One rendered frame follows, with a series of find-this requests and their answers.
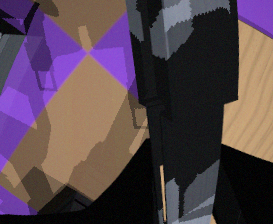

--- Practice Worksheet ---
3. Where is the light wooden board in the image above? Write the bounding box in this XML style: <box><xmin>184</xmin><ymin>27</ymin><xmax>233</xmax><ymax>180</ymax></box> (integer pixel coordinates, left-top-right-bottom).
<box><xmin>221</xmin><ymin>19</ymin><xmax>273</xmax><ymax>163</ymax></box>

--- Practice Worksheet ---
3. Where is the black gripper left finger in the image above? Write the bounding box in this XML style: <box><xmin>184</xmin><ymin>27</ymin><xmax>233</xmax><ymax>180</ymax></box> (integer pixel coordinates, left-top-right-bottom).
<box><xmin>0</xmin><ymin>139</ymin><xmax>159</xmax><ymax>224</ymax></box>

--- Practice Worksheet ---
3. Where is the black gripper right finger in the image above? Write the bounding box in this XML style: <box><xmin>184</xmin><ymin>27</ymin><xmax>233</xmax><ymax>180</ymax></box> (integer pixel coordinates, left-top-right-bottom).
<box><xmin>212</xmin><ymin>143</ymin><xmax>273</xmax><ymax>224</ymax></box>

